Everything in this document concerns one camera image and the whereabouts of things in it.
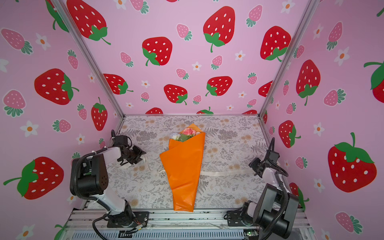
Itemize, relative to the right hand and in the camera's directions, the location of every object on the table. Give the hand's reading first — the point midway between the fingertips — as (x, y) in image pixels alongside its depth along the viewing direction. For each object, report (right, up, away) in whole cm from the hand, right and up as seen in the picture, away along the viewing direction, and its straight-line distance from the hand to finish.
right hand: (255, 164), depth 89 cm
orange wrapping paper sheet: (-44, 0, +4) cm, 45 cm away
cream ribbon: (-33, -5, 0) cm, 33 cm away
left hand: (-70, +5, +7) cm, 71 cm away
